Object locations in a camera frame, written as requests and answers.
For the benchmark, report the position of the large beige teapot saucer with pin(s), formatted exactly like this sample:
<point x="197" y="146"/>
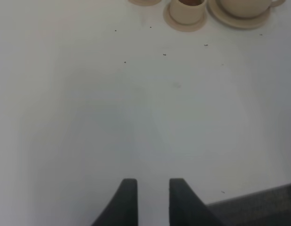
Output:
<point x="219" y="13"/>

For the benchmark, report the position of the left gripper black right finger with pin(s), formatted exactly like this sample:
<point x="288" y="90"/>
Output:
<point x="186" y="209"/>

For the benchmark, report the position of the far small beige saucer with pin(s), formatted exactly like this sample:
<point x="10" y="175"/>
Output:
<point x="145" y="3"/>

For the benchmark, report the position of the near beige teacup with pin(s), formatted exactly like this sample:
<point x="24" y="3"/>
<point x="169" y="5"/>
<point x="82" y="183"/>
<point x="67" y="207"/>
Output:
<point x="187" y="14"/>

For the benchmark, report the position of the small beige saucer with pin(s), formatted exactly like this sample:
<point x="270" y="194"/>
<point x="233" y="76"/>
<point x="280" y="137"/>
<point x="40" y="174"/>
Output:
<point x="145" y="3"/>
<point x="180" y="27"/>

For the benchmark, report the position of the beige ceramic teapot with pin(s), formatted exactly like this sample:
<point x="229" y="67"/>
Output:
<point x="248" y="8"/>

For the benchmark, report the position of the near small beige saucer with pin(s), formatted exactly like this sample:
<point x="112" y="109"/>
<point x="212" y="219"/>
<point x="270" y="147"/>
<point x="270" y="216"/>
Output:
<point x="180" y="27"/>

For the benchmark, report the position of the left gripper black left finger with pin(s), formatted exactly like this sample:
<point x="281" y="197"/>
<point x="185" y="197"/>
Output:
<point x="122" y="210"/>

